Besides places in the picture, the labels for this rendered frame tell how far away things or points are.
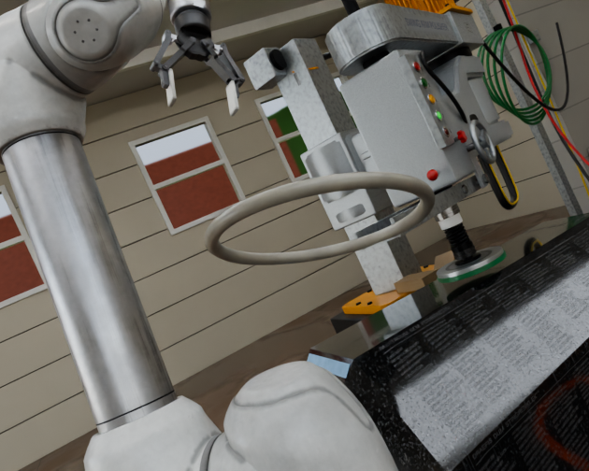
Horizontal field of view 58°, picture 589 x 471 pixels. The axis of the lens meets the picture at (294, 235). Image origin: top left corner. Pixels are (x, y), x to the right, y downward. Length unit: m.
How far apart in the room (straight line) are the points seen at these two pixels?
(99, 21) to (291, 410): 0.48
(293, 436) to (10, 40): 0.57
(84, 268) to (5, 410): 6.94
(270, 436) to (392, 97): 1.22
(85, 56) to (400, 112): 1.08
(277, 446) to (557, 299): 1.23
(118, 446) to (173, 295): 6.92
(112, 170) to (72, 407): 3.16
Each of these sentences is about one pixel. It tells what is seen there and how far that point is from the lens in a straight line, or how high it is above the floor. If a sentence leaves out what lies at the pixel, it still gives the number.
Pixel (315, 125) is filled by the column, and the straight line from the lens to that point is 2.56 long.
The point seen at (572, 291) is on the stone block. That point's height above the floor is 0.75.
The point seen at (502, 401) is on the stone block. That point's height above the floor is 0.66.
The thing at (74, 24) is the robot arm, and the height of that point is 1.57.
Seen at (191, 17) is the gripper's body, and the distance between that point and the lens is 1.20.
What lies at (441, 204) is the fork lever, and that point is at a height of 1.14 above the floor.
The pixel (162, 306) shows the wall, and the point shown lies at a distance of 7.54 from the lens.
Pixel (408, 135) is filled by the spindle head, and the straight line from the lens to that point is 1.61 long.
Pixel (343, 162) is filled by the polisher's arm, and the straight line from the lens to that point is 2.44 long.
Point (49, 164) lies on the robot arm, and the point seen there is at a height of 1.45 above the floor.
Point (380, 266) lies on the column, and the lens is 2.55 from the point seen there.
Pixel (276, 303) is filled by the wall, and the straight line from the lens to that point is 7.91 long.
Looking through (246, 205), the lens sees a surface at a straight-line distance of 0.93.
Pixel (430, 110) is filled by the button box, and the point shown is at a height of 1.39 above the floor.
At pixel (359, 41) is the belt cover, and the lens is 1.63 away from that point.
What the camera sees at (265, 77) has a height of 1.95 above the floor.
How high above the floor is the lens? 1.25
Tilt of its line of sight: 1 degrees down
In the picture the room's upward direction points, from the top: 25 degrees counter-clockwise
